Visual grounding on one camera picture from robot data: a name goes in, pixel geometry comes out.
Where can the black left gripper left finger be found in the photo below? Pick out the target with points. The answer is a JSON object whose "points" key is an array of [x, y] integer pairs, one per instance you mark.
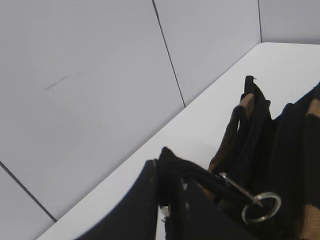
{"points": [[135, 216]]}

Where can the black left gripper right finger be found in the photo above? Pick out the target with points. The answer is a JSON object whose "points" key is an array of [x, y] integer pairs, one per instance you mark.
{"points": [[194, 217]]}

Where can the black tote bag tan handles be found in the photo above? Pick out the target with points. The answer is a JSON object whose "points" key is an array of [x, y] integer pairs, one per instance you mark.
{"points": [[265, 175]]}

